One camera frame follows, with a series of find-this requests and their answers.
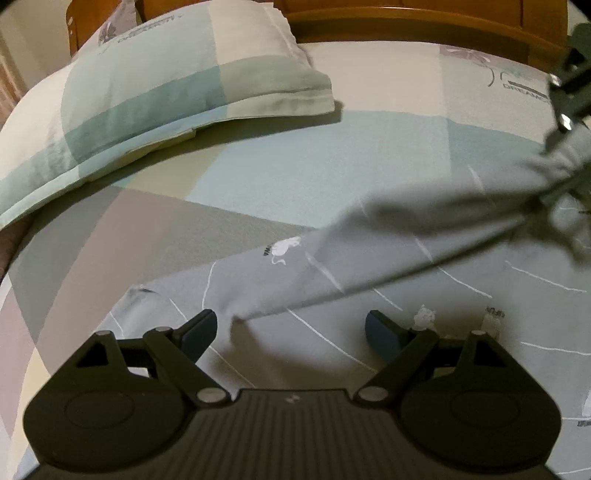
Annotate grey floral pillow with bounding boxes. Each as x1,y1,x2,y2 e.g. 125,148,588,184
99,0,141,47

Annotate wooden headboard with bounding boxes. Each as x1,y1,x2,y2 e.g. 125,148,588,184
69,0,571,70

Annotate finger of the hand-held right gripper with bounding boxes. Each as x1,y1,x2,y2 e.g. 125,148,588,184
547,23,591,136

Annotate grey printed pants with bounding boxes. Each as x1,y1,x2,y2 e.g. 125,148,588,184
99,134,591,462

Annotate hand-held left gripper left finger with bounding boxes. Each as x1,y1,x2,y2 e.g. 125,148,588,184
62,309,230,408

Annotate checked pillow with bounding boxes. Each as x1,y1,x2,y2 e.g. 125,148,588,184
0,0,335,227

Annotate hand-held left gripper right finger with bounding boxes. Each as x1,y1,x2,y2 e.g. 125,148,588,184
353,311,525,408

